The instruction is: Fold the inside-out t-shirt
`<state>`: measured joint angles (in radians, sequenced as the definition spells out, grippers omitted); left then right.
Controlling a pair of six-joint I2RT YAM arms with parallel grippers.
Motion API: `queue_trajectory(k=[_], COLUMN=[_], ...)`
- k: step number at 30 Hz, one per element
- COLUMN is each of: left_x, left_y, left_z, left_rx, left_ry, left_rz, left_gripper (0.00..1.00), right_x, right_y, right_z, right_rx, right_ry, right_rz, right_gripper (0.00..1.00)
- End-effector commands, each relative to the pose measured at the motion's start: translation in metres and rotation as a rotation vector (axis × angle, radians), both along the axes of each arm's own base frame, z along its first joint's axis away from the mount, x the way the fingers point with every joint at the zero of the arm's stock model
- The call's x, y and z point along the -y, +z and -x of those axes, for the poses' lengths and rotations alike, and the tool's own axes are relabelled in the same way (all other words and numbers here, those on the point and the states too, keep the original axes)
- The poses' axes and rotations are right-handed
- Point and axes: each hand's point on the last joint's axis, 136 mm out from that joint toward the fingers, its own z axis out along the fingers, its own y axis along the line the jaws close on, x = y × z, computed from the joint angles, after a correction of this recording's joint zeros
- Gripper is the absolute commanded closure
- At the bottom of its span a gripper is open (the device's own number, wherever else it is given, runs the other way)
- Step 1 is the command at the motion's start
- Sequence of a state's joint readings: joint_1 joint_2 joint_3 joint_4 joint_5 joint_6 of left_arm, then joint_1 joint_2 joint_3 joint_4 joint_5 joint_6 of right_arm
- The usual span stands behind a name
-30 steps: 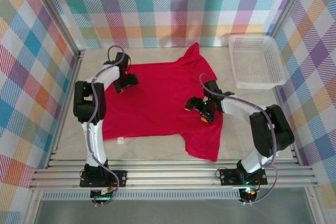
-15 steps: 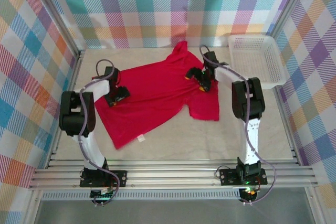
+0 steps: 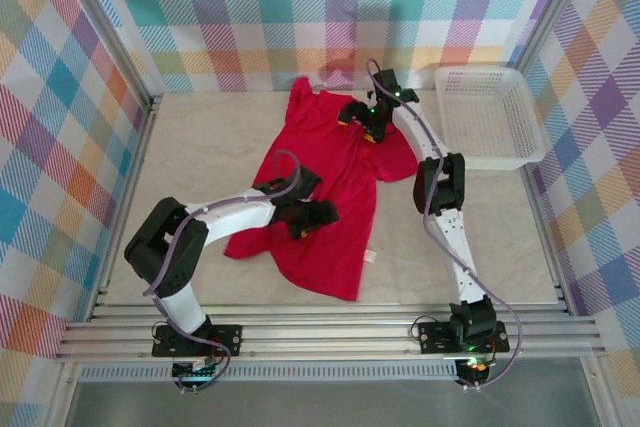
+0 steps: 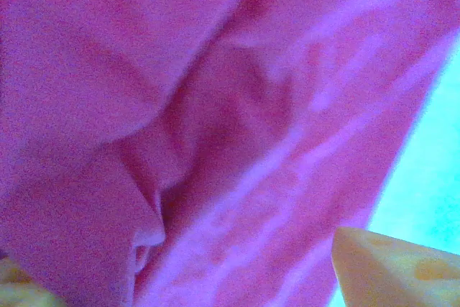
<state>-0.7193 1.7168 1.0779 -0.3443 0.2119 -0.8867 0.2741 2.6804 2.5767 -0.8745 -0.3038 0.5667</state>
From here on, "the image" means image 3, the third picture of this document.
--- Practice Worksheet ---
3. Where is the aluminium side rail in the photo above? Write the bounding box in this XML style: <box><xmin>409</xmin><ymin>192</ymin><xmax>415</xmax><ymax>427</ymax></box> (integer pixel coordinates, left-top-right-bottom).
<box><xmin>519</xmin><ymin>166</ymin><xmax>576</xmax><ymax>318</ymax></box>
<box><xmin>85</xmin><ymin>95</ymin><xmax>164</xmax><ymax>322</ymax></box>

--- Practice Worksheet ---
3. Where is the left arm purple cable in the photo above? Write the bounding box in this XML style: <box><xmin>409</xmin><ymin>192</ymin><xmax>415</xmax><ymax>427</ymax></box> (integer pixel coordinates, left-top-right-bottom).
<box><xmin>143</xmin><ymin>149</ymin><xmax>304</xmax><ymax>391</ymax></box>

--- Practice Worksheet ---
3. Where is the aluminium frame leg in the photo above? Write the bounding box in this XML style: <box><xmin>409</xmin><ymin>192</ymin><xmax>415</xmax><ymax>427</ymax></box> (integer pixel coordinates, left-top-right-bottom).
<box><xmin>579</xmin><ymin>354</ymin><xmax>621</xmax><ymax>427</ymax></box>
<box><xmin>42</xmin><ymin>361</ymin><xmax>84</xmax><ymax>427</ymax></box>

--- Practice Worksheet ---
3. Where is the red t-shirt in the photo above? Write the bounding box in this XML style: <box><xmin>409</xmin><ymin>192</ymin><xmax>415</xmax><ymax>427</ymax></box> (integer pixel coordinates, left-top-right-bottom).
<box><xmin>222</xmin><ymin>75</ymin><xmax>419</xmax><ymax>303</ymax></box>

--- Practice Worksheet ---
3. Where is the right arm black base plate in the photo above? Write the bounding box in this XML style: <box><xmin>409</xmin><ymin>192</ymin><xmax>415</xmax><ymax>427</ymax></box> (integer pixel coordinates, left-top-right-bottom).
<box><xmin>417</xmin><ymin>321</ymin><xmax>510</xmax><ymax>356</ymax></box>

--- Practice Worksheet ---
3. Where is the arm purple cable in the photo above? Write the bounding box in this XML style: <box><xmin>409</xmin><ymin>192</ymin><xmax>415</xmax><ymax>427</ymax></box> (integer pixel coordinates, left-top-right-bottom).
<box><xmin>366</xmin><ymin>59</ymin><xmax>525</xmax><ymax>391</ymax></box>
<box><xmin>143</xmin><ymin>149</ymin><xmax>304</xmax><ymax>391</ymax></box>

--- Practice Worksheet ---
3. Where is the aluminium mounting rail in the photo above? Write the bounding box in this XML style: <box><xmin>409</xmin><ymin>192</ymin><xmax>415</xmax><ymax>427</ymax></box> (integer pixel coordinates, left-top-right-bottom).
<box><xmin>53</xmin><ymin>300</ymin><xmax>609</xmax><ymax>364</ymax></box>

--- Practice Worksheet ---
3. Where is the aluminium upright post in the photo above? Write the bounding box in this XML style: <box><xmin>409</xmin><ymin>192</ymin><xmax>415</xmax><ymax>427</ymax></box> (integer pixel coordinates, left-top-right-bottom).
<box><xmin>512</xmin><ymin>0</ymin><xmax>599</xmax><ymax>76</ymax></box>
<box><xmin>49</xmin><ymin>0</ymin><xmax>165</xmax><ymax>111</ymax></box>

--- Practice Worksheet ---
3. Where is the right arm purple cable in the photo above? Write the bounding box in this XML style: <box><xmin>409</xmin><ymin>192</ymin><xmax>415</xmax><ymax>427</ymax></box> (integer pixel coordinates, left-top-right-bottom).
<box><xmin>366</xmin><ymin>59</ymin><xmax>525</xmax><ymax>391</ymax></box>

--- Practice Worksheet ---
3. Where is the grey slotted cable duct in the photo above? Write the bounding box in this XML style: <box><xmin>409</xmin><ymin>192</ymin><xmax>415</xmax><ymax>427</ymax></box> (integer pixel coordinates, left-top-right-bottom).
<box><xmin>77</xmin><ymin>364</ymin><xmax>461</xmax><ymax>383</ymax></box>

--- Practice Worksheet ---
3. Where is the white plastic basket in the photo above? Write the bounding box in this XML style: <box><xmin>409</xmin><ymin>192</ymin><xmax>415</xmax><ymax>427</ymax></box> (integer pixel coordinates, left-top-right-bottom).
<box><xmin>433</xmin><ymin>65</ymin><xmax>546</xmax><ymax>172</ymax></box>

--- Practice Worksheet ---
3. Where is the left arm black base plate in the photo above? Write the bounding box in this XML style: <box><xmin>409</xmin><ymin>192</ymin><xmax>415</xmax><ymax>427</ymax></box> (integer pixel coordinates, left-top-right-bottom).
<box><xmin>151</xmin><ymin>324</ymin><xmax>243</xmax><ymax>359</ymax></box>

